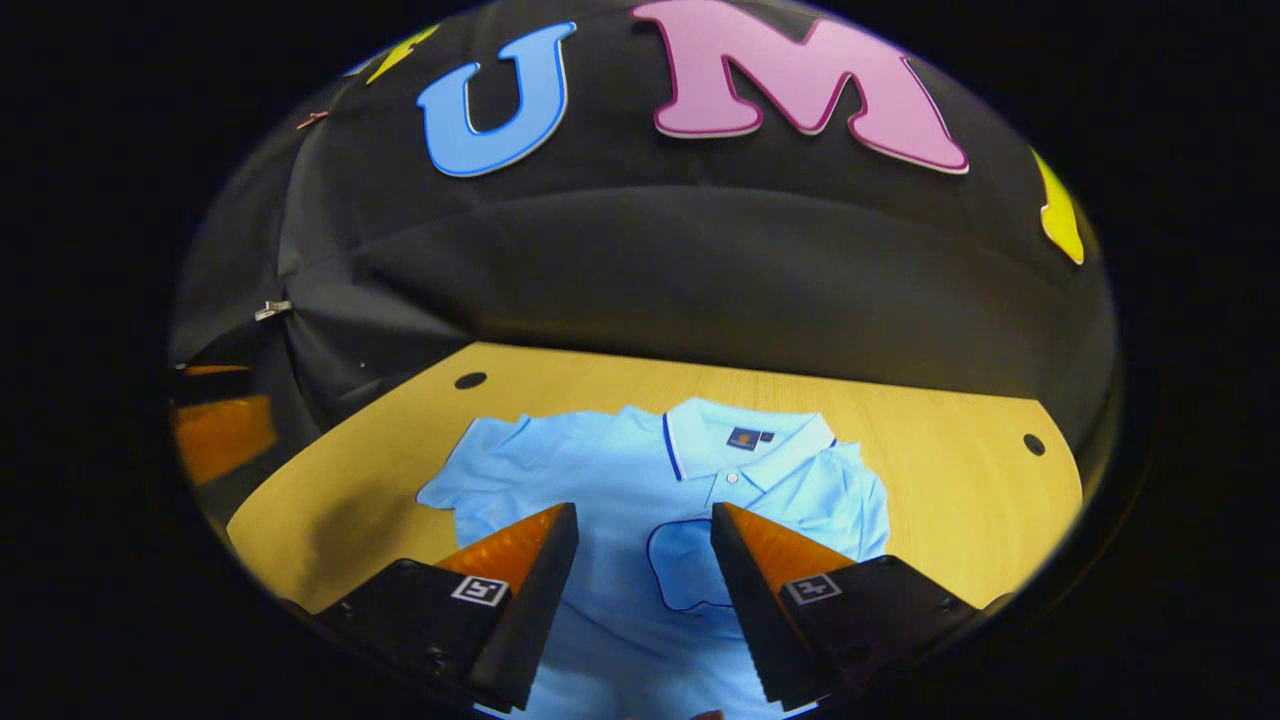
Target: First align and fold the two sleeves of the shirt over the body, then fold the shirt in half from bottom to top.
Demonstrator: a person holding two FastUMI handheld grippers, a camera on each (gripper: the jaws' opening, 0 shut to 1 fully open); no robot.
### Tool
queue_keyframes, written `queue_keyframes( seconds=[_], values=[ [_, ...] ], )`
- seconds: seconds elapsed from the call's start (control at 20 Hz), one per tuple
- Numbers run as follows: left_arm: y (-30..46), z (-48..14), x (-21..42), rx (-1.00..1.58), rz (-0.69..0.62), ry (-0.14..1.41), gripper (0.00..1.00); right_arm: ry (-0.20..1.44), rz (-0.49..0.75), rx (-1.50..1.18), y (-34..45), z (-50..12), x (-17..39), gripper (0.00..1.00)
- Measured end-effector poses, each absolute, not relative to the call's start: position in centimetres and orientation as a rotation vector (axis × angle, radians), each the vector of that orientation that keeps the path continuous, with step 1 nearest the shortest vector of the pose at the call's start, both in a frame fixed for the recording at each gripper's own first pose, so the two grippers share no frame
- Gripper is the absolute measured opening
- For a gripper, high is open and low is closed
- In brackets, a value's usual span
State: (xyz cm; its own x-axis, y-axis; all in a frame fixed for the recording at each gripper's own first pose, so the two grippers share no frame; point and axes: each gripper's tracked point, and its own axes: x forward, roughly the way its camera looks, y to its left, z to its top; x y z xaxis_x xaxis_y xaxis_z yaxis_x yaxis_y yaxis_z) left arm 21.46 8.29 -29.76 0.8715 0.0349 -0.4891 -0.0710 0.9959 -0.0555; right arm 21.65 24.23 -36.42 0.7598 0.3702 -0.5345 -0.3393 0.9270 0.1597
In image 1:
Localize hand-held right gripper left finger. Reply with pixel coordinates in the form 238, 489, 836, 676
310, 502, 580, 713

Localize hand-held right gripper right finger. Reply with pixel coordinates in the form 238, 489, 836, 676
710, 502, 986, 711

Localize light blue T-shirt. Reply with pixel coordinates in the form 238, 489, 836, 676
417, 397, 891, 720

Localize black backdrop cloth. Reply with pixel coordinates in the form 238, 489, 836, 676
168, 0, 1119, 521

